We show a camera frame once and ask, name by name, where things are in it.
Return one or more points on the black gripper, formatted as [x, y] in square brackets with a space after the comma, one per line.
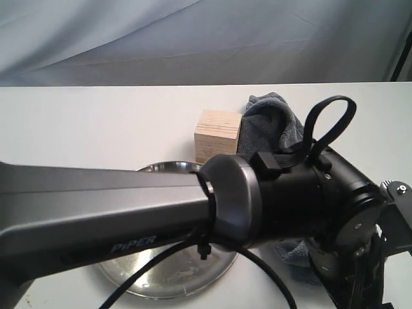
[355, 278]

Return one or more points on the grey-blue fleece towel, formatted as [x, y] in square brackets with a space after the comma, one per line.
[268, 124]

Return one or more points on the light wooden cube block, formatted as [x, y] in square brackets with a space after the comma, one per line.
[217, 132]

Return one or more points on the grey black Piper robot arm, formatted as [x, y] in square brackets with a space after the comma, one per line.
[55, 219]

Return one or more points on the round stainless steel plate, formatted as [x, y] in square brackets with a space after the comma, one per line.
[182, 274]

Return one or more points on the black stand pole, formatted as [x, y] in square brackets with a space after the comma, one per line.
[402, 52]

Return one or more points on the blue-grey backdrop curtain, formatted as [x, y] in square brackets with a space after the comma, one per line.
[159, 43]

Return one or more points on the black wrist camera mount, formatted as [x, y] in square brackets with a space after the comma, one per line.
[396, 192]

